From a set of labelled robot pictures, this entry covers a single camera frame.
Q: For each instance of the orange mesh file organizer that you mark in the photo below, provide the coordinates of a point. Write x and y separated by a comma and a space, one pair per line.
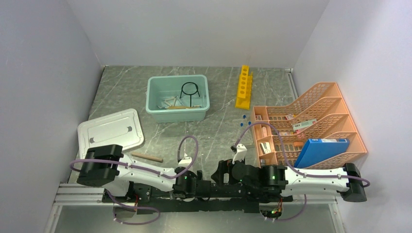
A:
320, 112

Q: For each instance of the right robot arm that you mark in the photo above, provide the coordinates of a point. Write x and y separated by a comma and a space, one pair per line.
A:
272, 183

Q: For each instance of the mint green plastic bin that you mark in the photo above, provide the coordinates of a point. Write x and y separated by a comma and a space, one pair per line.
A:
160, 88

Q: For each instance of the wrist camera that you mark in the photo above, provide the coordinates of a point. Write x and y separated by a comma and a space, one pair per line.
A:
240, 153
185, 162

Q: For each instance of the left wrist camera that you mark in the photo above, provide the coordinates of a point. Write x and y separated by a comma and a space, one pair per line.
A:
185, 162

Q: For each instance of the white plastic bin lid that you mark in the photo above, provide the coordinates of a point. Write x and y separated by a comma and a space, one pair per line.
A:
121, 128

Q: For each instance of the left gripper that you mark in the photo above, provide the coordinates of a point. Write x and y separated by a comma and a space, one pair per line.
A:
199, 174

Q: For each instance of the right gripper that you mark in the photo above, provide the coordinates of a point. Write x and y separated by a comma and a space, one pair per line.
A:
224, 166

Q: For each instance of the wooden dowel rod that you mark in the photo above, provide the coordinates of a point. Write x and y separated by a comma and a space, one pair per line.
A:
147, 157

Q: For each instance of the amber rubber tubing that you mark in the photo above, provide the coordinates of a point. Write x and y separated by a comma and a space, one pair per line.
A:
182, 107

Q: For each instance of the white stapler in organizer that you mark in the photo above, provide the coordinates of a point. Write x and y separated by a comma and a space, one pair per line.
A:
265, 147

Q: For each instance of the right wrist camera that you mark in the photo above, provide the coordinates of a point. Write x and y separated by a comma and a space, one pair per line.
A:
240, 153

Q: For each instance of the blue binder folder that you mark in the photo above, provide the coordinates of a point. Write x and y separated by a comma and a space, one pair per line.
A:
320, 149

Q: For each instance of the black wire ring stand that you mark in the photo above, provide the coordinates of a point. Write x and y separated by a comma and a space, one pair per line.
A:
189, 89

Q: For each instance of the yellow test tube rack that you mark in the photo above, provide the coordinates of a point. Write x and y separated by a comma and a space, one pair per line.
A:
243, 97

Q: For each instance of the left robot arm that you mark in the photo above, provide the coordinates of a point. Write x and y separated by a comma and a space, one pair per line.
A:
107, 167

